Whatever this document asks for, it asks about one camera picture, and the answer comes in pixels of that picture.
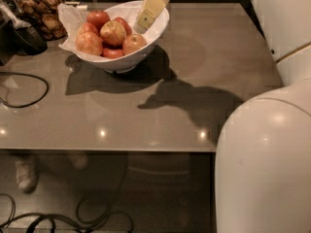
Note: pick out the front left yellow-red apple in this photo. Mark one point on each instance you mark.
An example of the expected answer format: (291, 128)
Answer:
(89, 43)

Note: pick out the white shoe under table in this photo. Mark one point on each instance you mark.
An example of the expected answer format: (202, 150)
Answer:
(26, 174)

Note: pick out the bottom small red apple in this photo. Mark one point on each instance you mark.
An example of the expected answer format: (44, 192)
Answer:
(112, 54)

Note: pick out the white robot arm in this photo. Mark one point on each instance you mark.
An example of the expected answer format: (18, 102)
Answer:
(263, 159)

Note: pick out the black appliance with white handle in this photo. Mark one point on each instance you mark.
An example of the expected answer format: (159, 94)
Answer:
(25, 34)

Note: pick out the white ceramic bowl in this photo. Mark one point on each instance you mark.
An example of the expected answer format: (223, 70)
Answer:
(119, 65)

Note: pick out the center yellow-red apple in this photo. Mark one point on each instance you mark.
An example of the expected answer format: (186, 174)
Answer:
(113, 33)

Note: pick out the yellow-red apple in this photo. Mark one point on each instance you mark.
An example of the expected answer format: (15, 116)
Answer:
(89, 43)
(113, 33)

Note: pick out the white paper bowl liner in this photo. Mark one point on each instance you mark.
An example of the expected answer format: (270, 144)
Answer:
(72, 18)

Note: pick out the glass jar of snacks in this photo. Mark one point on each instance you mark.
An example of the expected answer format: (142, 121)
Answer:
(45, 12)

